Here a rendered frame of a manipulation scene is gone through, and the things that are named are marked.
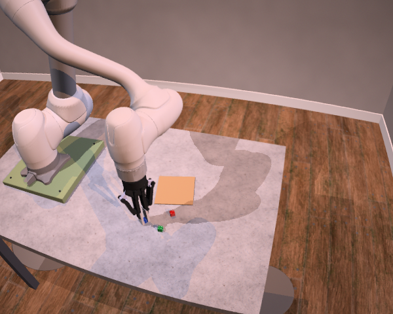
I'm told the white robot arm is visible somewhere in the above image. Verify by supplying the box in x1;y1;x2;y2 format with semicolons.
0;0;183;185

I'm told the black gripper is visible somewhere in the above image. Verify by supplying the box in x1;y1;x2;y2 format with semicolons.
118;175;155;226

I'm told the orange flat mat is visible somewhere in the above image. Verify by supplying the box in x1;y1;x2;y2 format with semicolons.
155;176;195;205

